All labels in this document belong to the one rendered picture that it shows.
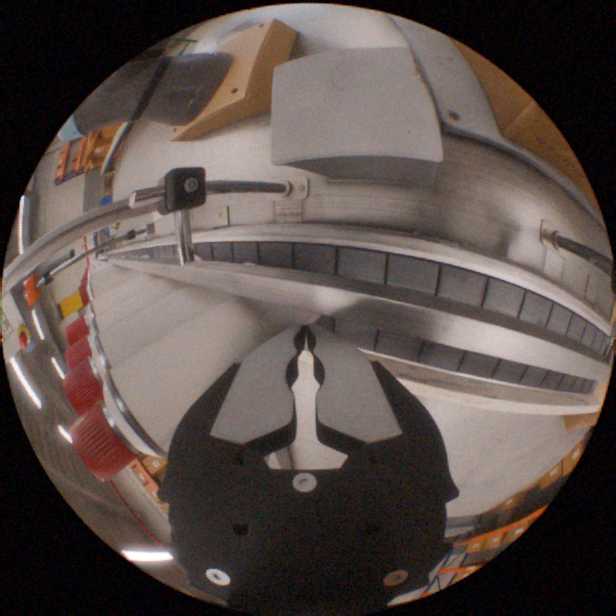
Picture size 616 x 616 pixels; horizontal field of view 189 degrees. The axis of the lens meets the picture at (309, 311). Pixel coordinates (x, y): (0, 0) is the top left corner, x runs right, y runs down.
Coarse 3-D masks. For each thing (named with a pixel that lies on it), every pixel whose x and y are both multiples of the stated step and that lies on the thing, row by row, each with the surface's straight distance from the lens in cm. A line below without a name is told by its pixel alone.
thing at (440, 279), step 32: (128, 256) 75; (160, 256) 43; (224, 256) 24; (256, 256) 21; (288, 256) 18; (320, 256) 17; (352, 256) 16; (384, 256) 15; (416, 288) 15; (448, 288) 15; (480, 288) 16; (512, 288) 17; (320, 320) 19; (544, 320) 20; (576, 320) 24; (384, 352) 18; (416, 352) 18; (448, 352) 18; (544, 384) 25; (576, 384) 31
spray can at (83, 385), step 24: (192, 288) 16; (144, 312) 15; (168, 312) 15; (192, 312) 15; (96, 336) 15; (120, 336) 14; (144, 336) 14; (96, 360) 15; (120, 360) 14; (72, 384) 16; (96, 384) 15
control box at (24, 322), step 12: (12, 288) 56; (24, 288) 66; (12, 300) 57; (24, 300) 64; (12, 312) 59; (24, 312) 61; (12, 324) 62; (24, 324) 61; (12, 336) 64; (12, 348) 68
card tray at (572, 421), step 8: (600, 384) 55; (608, 384) 62; (600, 392) 59; (600, 400) 64; (600, 408) 71; (568, 416) 49; (576, 416) 53; (584, 416) 58; (592, 416) 64; (568, 424) 47; (576, 424) 51; (584, 424) 56; (592, 424) 62
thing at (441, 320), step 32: (224, 288) 11; (256, 288) 10; (288, 288) 8; (320, 288) 8; (352, 288) 7; (384, 288) 8; (352, 320) 8; (384, 320) 7; (416, 320) 7; (448, 320) 7; (480, 320) 7; (512, 320) 9; (480, 352) 8; (512, 352) 9; (544, 352) 10; (576, 352) 12
